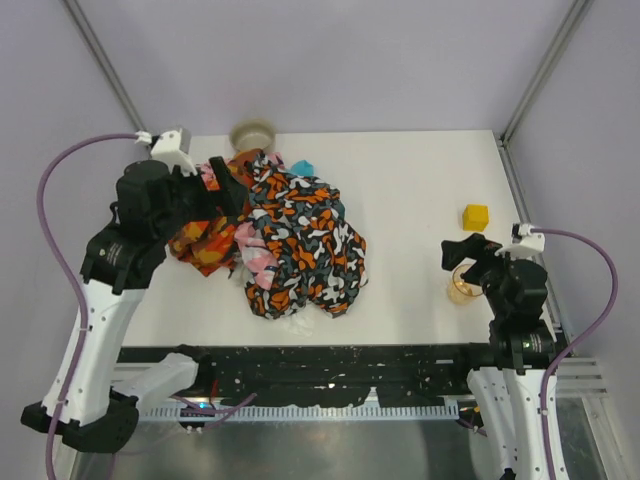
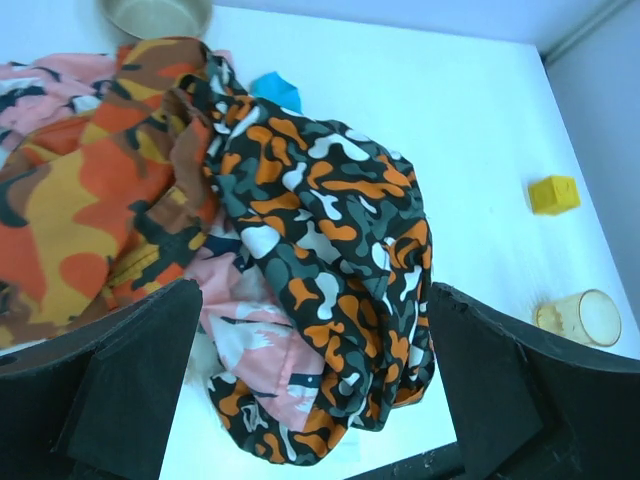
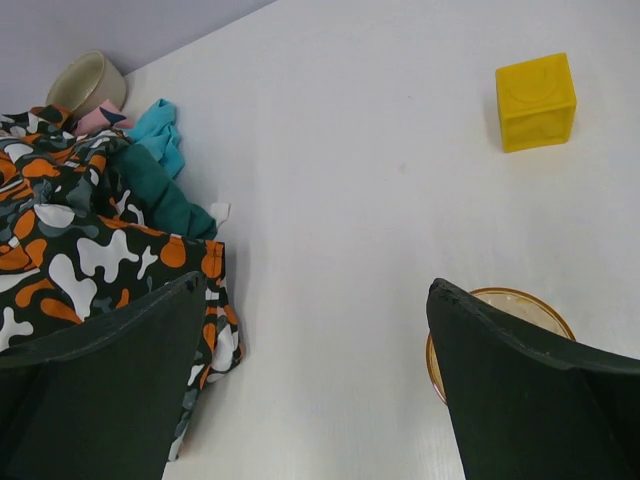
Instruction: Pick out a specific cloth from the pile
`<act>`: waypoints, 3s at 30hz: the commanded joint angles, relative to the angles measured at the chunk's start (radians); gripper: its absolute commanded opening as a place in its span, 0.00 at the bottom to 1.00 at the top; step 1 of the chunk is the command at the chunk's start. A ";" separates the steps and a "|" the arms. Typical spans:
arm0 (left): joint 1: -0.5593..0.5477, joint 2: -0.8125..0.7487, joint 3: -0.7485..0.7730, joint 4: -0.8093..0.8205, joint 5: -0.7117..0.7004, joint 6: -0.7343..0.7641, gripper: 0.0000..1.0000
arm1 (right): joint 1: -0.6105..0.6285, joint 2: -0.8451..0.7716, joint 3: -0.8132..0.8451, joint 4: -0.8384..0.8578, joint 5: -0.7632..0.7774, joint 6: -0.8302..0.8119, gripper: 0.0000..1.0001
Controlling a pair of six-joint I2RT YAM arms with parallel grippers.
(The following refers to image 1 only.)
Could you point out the orange transparent plastic cup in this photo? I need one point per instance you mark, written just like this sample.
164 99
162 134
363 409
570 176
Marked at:
458 290

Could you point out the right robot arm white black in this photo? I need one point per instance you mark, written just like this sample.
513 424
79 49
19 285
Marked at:
509 378

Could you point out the left aluminium frame post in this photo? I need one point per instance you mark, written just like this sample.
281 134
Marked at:
82 24

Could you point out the light blue cloth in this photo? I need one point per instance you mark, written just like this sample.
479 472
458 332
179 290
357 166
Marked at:
302 168

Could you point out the right aluminium frame post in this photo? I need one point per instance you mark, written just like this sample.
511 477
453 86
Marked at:
560 41

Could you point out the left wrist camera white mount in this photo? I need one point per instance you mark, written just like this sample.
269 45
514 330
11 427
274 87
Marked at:
170 147

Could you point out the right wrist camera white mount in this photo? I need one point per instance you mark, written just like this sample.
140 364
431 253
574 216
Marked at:
526 242

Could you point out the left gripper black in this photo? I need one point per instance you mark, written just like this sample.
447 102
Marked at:
201 198

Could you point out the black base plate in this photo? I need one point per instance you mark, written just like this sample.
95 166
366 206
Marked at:
336 376

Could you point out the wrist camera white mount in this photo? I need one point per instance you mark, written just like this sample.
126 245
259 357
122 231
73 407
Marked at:
526 242
170 147

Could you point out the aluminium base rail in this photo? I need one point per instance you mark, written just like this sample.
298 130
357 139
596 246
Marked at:
576 377

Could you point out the white slotted cable duct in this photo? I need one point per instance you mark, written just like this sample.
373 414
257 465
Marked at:
370 410

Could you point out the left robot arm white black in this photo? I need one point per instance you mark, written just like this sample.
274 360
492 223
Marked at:
83 407

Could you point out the aluminium frame post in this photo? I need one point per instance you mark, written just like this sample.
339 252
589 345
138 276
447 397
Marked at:
82 24
560 41

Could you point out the beige ceramic bowl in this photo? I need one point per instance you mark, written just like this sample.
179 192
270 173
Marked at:
252 134

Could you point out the black orange grey camouflage cloth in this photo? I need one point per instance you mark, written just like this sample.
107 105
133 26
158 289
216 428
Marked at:
319 256

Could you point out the yellow cube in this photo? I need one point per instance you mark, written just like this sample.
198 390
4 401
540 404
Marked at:
475 218

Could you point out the white cloth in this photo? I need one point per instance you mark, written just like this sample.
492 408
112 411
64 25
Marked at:
299 324

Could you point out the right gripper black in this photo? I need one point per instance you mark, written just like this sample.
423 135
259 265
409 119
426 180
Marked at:
477 257

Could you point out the pink patterned cloth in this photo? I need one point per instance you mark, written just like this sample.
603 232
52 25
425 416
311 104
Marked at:
255 256

